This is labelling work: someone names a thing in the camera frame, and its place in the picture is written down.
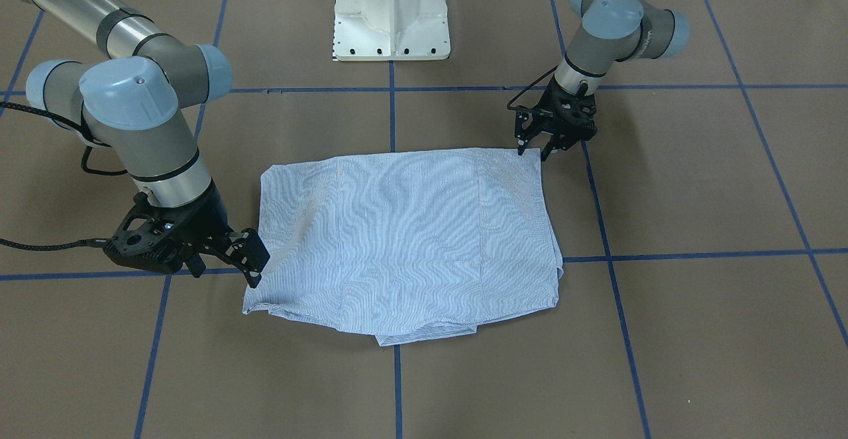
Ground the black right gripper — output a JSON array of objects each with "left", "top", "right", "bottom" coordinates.
[{"left": 104, "top": 183, "right": 270, "bottom": 289}]

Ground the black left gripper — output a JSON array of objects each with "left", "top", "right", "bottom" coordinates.
[{"left": 515, "top": 84, "right": 598, "bottom": 162}]

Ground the light blue striped shirt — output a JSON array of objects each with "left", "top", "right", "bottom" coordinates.
[{"left": 242, "top": 148, "right": 564, "bottom": 346}]

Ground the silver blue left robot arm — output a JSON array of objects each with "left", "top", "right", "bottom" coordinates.
[{"left": 507, "top": 0, "right": 690, "bottom": 160}]

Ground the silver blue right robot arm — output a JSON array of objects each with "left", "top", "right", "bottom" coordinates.
[{"left": 2, "top": 0, "right": 270, "bottom": 288}]

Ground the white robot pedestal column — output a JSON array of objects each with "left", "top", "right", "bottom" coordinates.
[{"left": 331, "top": 0, "right": 452, "bottom": 62}]

